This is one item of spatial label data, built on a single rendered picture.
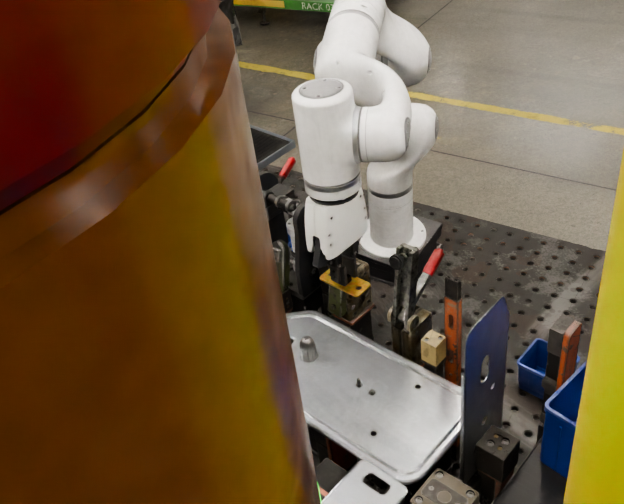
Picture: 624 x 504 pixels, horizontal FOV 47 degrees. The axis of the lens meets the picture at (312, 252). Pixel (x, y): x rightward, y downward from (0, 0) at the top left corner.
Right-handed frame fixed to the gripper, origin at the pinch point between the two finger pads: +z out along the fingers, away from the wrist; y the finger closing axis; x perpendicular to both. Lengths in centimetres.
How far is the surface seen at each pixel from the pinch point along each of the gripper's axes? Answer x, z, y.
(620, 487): 60, -58, 53
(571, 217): -46, 128, -198
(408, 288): 2.0, 13.6, -14.2
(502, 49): -168, 128, -346
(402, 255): 0.6, 6.8, -14.7
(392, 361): 1.9, 27.8, -8.3
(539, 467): 35.4, 24.9, -1.7
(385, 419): 9.1, 27.8, 3.3
